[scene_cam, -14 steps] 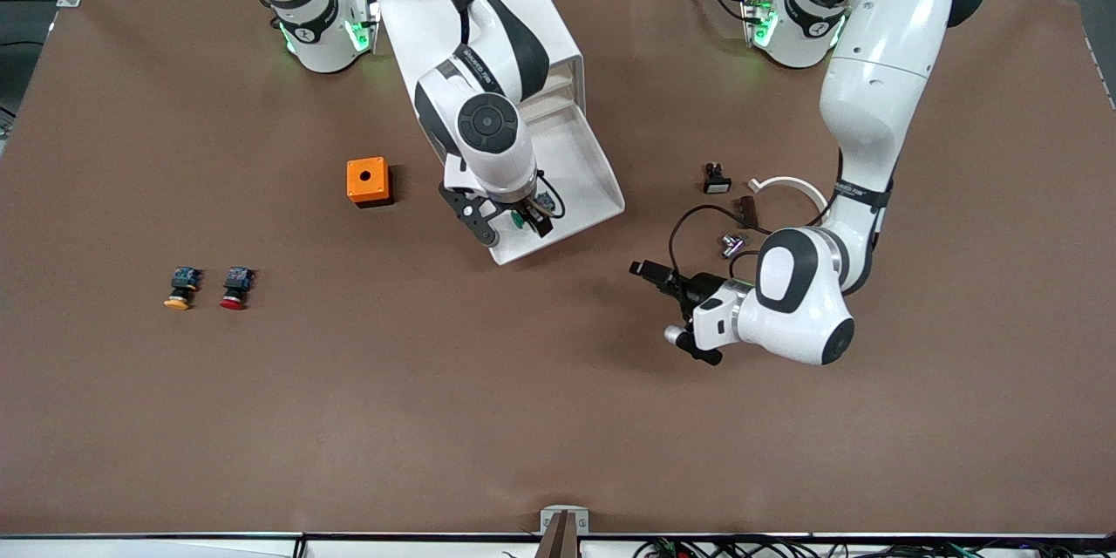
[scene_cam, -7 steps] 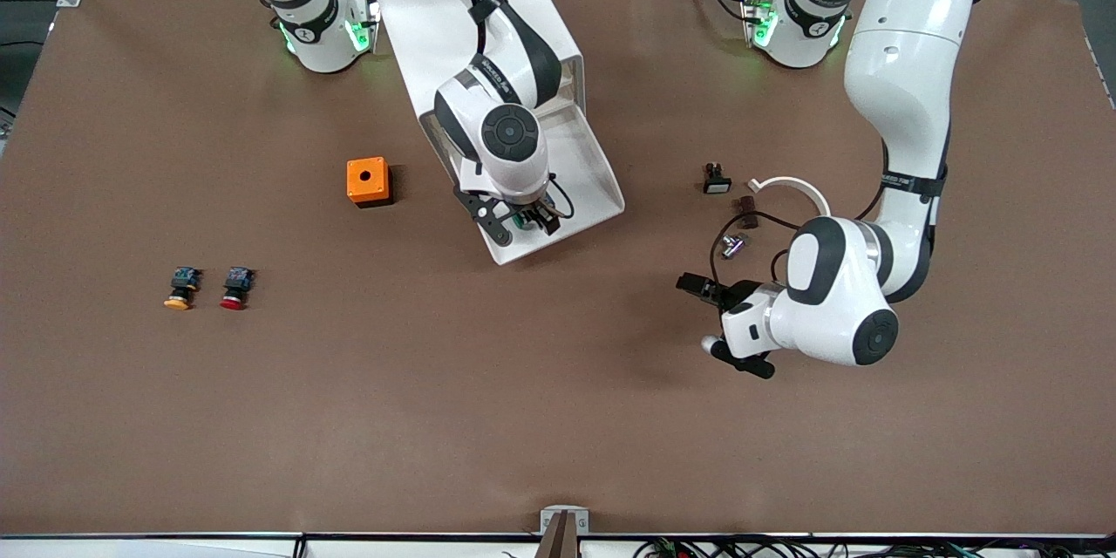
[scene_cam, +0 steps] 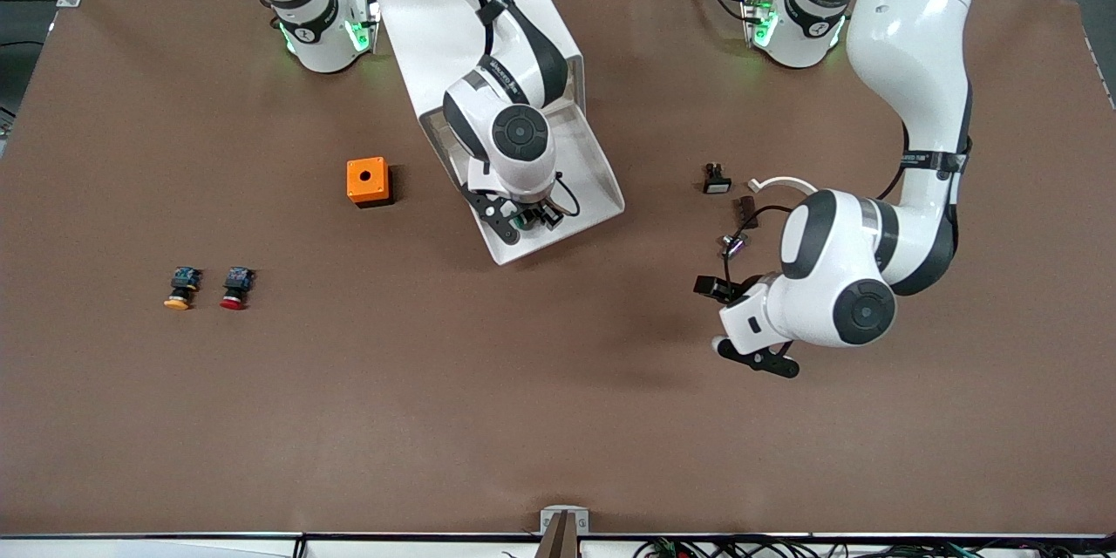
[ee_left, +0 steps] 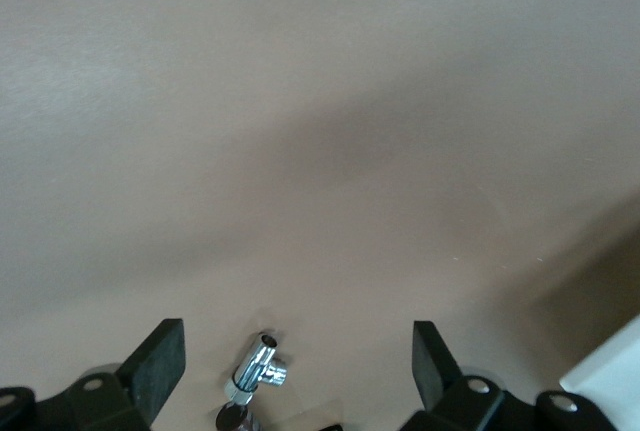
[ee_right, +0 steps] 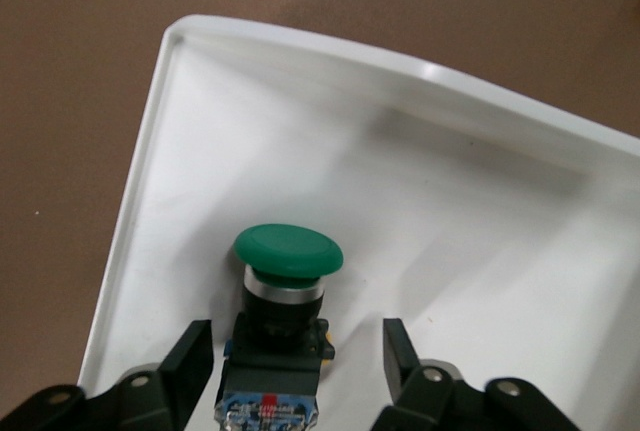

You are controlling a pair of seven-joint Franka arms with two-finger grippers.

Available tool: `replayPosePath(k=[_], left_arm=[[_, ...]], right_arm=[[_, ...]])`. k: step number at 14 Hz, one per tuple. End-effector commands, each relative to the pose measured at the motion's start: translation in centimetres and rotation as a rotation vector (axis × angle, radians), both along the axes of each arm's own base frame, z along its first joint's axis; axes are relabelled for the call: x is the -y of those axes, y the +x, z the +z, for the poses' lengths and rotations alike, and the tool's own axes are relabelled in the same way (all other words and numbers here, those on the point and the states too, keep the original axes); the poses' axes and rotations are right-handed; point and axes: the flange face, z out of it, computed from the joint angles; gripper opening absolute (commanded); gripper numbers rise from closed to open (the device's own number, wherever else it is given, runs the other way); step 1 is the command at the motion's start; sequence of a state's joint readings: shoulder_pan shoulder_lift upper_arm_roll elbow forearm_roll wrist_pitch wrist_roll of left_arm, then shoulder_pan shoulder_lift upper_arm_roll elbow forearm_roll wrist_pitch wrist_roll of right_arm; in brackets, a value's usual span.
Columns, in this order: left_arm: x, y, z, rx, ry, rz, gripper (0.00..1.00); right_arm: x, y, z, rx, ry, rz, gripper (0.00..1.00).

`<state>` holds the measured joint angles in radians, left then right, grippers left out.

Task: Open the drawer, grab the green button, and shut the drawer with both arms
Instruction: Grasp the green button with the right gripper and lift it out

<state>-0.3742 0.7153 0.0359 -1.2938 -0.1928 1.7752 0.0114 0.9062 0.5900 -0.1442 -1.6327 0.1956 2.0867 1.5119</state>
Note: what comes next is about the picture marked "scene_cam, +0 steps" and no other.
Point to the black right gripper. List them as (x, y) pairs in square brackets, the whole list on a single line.
[(535, 214)]

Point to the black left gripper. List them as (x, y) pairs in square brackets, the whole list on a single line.
[(731, 288)]

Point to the green push button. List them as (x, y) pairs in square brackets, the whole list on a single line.
[(523, 224)]

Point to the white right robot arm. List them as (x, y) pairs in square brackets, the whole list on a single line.
[(514, 135)]

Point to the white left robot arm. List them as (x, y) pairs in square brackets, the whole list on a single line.
[(915, 61)]

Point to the black white push button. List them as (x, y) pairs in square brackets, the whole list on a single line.
[(717, 185)]

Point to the red push button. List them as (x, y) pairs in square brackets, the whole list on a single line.
[(232, 302)]

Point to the yellow push button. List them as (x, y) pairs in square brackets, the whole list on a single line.
[(179, 301)]

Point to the small purple metal connector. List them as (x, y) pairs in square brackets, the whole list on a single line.
[(732, 247)]

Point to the brown terminal block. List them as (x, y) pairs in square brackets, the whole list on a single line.
[(747, 214)]

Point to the brown table cover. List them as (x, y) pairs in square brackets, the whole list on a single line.
[(523, 384)]

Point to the orange box with hole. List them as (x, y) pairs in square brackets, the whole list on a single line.
[(356, 183)]

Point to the white curved bracket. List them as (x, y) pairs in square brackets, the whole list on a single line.
[(785, 181)]

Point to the white table edge rail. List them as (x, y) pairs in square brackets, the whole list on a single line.
[(131, 547)]

